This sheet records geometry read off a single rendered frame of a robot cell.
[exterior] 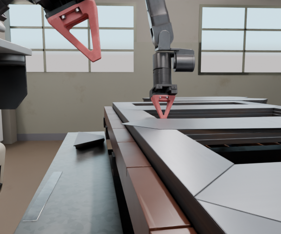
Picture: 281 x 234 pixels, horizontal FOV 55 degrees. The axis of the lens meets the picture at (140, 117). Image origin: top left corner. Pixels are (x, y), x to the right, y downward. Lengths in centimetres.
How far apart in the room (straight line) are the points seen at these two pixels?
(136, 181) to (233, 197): 14
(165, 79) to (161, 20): 17
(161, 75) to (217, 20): 402
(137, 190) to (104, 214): 27
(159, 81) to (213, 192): 57
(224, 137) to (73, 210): 38
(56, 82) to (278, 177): 438
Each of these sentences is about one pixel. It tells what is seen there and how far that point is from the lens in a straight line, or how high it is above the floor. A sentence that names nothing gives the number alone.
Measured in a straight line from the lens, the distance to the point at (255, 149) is 81.
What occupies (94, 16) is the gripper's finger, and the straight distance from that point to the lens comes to 39.
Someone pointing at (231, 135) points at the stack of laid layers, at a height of 83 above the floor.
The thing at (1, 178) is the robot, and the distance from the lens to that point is 81.
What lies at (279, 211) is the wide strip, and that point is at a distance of 27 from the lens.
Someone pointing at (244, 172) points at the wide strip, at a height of 85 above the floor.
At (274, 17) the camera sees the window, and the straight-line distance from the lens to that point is 518.
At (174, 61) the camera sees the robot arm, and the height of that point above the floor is 102.
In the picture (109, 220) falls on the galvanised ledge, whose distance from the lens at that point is 59.
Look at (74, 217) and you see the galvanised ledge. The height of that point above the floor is 68.
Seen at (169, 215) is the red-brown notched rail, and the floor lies 83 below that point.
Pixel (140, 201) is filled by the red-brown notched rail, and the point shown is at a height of 83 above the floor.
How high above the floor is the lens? 96
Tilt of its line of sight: 7 degrees down
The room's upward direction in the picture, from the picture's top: straight up
